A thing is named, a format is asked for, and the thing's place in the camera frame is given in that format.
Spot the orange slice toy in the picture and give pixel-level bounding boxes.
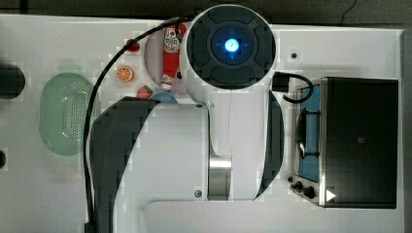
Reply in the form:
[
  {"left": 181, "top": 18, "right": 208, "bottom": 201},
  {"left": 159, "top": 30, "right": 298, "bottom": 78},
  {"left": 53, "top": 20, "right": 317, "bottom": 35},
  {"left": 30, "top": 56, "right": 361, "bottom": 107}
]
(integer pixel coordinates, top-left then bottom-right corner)
[{"left": 117, "top": 66, "right": 134, "bottom": 83}]

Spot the black toaster oven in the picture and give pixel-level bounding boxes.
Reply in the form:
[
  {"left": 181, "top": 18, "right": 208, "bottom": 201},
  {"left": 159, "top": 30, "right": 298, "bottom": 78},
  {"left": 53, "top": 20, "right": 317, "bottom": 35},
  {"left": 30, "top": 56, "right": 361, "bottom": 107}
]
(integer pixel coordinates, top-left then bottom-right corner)
[{"left": 290, "top": 77, "right": 398, "bottom": 209}]

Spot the grey round plate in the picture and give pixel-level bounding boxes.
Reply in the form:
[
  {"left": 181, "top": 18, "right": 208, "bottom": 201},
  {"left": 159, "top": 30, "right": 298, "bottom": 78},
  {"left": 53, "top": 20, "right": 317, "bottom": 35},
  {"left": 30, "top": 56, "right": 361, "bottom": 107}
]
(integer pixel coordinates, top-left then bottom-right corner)
[{"left": 145, "top": 29, "right": 186, "bottom": 94}]

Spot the red ketchup bottle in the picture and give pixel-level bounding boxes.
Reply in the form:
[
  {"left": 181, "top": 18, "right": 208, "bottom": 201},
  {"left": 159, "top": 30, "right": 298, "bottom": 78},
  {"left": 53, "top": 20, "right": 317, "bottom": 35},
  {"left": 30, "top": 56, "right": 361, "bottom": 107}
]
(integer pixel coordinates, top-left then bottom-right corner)
[{"left": 160, "top": 23, "right": 187, "bottom": 91}]

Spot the green perforated colander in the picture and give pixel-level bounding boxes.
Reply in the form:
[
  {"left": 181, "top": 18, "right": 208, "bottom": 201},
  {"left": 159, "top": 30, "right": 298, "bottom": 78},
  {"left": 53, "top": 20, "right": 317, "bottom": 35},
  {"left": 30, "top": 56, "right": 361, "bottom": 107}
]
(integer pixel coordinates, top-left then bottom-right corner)
[{"left": 39, "top": 67, "right": 93, "bottom": 156}]

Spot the small red strawberry toy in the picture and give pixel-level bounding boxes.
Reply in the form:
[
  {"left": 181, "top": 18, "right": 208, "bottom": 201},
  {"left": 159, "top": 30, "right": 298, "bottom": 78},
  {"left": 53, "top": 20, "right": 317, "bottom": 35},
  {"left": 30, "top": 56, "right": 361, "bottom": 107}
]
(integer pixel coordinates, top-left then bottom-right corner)
[{"left": 126, "top": 39, "right": 140, "bottom": 52}]

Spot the blue bowl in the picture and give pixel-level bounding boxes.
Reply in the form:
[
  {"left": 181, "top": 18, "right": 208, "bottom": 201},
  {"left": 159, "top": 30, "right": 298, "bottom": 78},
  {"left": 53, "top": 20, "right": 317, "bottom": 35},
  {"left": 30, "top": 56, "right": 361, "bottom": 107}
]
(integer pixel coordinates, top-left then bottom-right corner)
[{"left": 151, "top": 92, "right": 178, "bottom": 104}]

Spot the large red strawberry toy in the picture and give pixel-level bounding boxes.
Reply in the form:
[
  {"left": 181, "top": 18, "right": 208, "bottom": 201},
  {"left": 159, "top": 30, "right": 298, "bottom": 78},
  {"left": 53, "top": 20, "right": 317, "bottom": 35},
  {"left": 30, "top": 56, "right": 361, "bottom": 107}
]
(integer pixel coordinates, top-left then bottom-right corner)
[{"left": 136, "top": 85, "right": 153, "bottom": 99}]

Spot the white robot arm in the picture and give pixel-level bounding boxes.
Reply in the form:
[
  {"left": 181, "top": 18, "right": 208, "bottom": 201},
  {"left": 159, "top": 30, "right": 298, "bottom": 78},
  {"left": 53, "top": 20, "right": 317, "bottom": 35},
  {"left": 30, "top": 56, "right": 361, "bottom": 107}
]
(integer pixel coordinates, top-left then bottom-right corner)
[{"left": 86, "top": 5, "right": 284, "bottom": 233}]

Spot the black round pot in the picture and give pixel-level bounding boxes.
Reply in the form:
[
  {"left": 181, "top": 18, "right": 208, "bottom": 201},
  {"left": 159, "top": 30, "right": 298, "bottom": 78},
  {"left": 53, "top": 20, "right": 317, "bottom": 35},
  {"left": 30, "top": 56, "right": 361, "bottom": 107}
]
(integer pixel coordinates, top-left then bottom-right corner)
[{"left": 0, "top": 63, "right": 25, "bottom": 99}]

